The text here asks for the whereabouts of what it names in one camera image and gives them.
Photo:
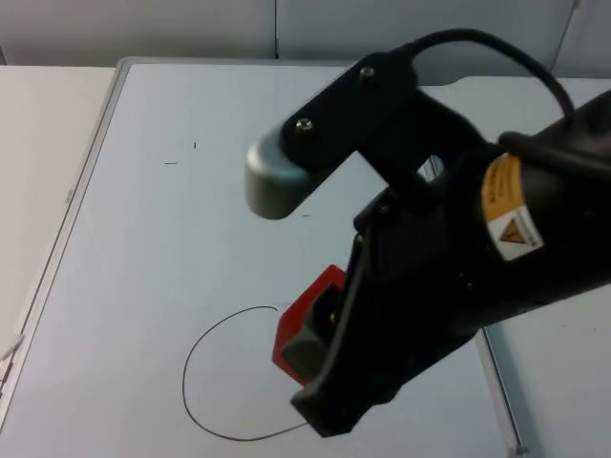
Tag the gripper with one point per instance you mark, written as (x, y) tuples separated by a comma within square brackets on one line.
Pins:
[(420, 238)]

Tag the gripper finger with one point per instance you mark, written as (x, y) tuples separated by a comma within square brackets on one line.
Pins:
[(310, 346)]

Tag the red cube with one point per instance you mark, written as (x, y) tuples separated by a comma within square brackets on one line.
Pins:
[(292, 317)]

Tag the grey-framed whiteboard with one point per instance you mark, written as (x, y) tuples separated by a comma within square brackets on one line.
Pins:
[(143, 238)]

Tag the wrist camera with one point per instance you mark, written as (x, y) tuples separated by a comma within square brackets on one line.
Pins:
[(343, 110)]

